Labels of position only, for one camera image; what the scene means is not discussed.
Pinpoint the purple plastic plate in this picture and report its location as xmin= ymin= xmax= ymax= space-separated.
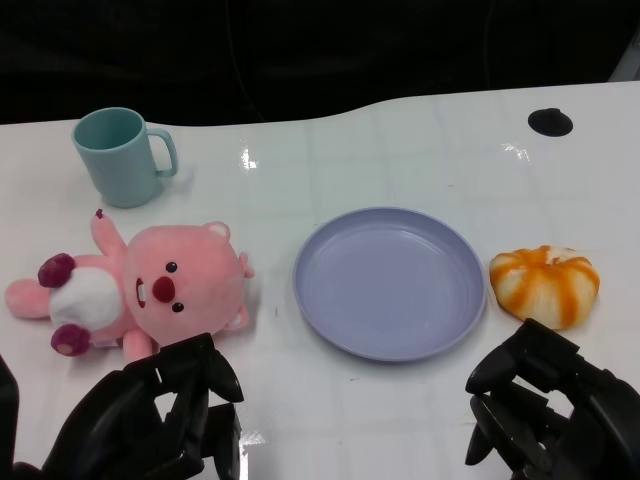
xmin=292 ymin=206 xmax=488 ymax=362

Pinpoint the orange white striped bun toy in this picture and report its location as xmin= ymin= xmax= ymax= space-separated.
xmin=488 ymin=245 xmax=601 ymax=331

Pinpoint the black round table grommet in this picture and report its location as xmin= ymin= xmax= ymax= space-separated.
xmin=527 ymin=107 xmax=574 ymax=136

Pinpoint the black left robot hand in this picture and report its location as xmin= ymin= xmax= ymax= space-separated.
xmin=42 ymin=332 xmax=246 ymax=480

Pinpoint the pink plush beaver doll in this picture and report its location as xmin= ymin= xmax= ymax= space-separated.
xmin=5 ymin=208 xmax=257 ymax=362

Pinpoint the teal plastic mug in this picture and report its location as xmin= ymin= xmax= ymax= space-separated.
xmin=71 ymin=106 xmax=179 ymax=209

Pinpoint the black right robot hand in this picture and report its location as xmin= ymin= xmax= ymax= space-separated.
xmin=464 ymin=318 xmax=640 ymax=480

